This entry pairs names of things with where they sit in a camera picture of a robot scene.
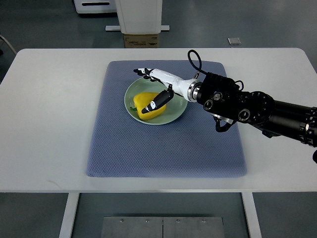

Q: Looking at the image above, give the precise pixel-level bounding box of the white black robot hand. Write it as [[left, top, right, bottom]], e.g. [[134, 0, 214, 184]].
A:
[[133, 68, 202, 113]]

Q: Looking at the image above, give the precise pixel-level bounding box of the yellow bell pepper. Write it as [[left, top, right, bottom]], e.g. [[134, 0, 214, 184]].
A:
[[129, 92, 166, 120]]

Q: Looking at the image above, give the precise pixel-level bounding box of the light green plate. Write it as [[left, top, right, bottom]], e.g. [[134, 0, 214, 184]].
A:
[[124, 78, 187, 125]]

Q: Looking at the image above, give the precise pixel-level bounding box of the grey floor plate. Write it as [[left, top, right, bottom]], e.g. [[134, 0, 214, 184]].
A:
[[227, 37, 242, 46]]

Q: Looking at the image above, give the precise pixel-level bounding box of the cardboard box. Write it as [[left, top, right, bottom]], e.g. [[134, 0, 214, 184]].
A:
[[123, 34, 159, 49]]

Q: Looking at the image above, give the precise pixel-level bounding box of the blue quilted mat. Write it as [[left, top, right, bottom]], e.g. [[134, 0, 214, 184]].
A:
[[86, 60, 247, 178]]

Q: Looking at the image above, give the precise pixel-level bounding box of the white cabinet with slot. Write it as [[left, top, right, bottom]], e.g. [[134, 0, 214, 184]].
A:
[[73, 0, 116, 14]]

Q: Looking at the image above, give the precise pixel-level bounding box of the right white table leg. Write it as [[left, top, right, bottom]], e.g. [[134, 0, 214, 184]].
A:
[[241, 192, 262, 238]]

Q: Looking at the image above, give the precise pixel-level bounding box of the white table leg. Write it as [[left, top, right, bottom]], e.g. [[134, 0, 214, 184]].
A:
[[59, 192, 79, 238], [241, 192, 262, 238]]

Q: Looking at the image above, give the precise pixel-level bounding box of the left white table leg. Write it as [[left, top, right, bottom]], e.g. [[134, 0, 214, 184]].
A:
[[59, 192, 79, 238]]

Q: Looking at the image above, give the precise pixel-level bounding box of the white chair edge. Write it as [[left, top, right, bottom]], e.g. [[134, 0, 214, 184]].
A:
[[0, 35, 17, 55]]

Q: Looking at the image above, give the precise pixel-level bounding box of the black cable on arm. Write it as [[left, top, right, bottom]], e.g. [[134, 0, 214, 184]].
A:
[[187, 50, 211, 77]]

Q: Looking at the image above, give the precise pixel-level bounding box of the white pedestal base bar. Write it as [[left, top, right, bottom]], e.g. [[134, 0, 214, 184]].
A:
[[105, 25, 170, 32]]

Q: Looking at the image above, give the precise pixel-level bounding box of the white pedestal column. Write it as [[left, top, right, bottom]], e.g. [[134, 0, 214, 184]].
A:
[[115, 0, 162, 35]]

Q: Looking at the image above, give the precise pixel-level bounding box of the metal base plate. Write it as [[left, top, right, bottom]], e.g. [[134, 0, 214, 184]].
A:
[[101, 216, 225, 238]]

